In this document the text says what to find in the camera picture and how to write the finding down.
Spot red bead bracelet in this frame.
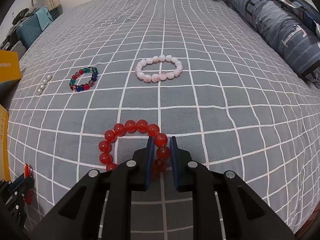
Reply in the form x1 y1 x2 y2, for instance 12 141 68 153
98 119 172 180

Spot white pearl bracelet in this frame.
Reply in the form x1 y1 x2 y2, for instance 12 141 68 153
38 74 52 95

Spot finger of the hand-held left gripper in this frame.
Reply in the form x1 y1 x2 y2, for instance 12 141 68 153
13 174 35 188

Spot multicolour glass bead bracelet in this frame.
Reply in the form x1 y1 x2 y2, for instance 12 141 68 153
69 66 99 92

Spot teal cloth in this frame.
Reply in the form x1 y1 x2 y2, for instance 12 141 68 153
35 7 53 28

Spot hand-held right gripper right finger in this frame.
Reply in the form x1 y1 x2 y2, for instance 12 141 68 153
169 135 295 240

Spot printed cardboard box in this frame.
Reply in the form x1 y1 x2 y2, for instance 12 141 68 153
0 50 23 183

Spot black bag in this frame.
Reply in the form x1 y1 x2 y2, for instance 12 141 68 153
12 9 36 25

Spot red string bracelet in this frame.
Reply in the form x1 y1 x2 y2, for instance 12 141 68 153
24 164 35 203

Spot grey checked bed sheet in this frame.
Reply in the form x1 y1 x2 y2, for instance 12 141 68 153
5 0 320 235

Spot pale pink bead bracelet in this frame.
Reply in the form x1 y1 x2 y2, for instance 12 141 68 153
135 54 183 83

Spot teal suitcase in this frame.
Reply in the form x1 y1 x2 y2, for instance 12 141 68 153
15 7 53 49

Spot blue patterned bolster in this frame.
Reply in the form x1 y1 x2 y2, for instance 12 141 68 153
221 0 320 89

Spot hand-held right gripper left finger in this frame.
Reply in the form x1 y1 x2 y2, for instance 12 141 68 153
31 136 155 240

